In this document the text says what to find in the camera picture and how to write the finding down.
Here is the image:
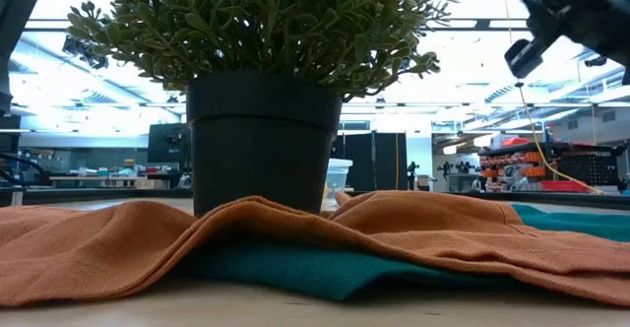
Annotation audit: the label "shelf with orange bins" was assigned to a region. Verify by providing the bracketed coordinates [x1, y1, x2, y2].
[475, 137, 630, 194]

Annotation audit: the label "orange cloth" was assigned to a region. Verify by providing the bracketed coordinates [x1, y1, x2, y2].
[0, 190, 630, 309]

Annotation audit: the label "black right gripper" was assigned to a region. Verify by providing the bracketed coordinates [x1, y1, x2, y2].
[511, 0, 630, 67]

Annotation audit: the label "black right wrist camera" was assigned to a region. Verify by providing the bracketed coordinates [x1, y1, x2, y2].
[504, 37, 545, 81]

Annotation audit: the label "dark green cloth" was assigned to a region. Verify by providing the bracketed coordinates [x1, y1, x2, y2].
[171, 203, 630, 302]

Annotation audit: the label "black partition panels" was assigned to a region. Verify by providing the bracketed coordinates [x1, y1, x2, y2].
[344, 131, 410, 192]

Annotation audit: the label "clear plastic tupperware container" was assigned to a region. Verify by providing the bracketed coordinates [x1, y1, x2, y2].
[324, 158, 354, 200]

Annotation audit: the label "artificial plant in black pot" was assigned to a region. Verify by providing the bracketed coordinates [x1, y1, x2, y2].
[66, 0, 467, 219]

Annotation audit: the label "black background monitor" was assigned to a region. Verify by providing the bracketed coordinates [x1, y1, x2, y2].
[147, 122, 193, 166]

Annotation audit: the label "hanging yellow cable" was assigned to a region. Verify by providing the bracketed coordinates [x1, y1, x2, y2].
[505, 0, 607, 196]

